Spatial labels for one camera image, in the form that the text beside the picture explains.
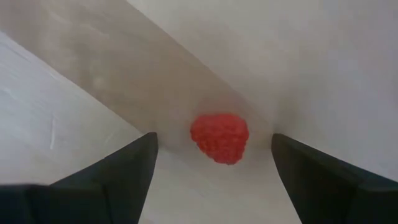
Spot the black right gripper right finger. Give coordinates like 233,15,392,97
272,133,398,224

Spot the red raspberry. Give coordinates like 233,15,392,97
190,113,249,166

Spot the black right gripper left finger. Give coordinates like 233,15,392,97
34,132,159,224

